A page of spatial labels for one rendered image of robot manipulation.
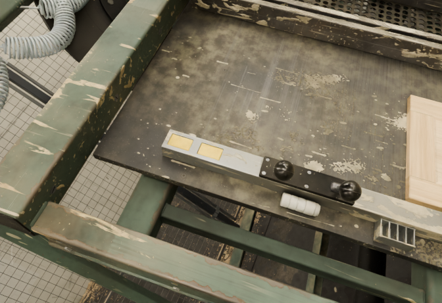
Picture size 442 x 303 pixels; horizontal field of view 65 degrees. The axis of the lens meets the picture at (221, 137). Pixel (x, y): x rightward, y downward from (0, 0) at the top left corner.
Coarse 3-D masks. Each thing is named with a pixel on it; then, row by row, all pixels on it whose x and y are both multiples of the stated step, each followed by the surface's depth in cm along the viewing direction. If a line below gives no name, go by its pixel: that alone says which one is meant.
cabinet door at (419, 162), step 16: (416, 96) 91; (416, 112) 87; (432, 112) 88; (416, 128) 85; (432, 128) 85; (416, 144) 82; (432, 144) 82; (416, 160) 79; (432, 160) 80; (416, 176) 77; (432, 176) 77; (416, 192) 75; (432, 192) 75; (432, 208) 74
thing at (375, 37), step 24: (192, 0) 106; (216, 0) 104; (240, 0) 101; (264, 0) 103; (288, 0) 102; (264, 24) 105; (288, 24) 103; (312, 24) 100; (336, 24) 98; (360, 24) 98; (384, 24) 98; (360, 48) 101; (384, 48) 99; (408, 48) 97; (432, 48) 94
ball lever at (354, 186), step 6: (348, 180) 60; (330, 186) 71; (336, 186) 70; (342, 186) 60; (348, 186) 59; (354, 186) 59; (336, 192) 70; (342, 192) 60; (348, 192) 59; (354, 192) 59; (360, 192) 59; (348, 198) 59; (354, 198) 59
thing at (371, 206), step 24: (192, 144) 76; (216, 144) 76; (216, 168) 75; (240, 168) 73; (288, 192) 74; (360, 216) 72; (384, 216) 69; (408, 216) 69; (432, 216) 70; (432, 240) 70
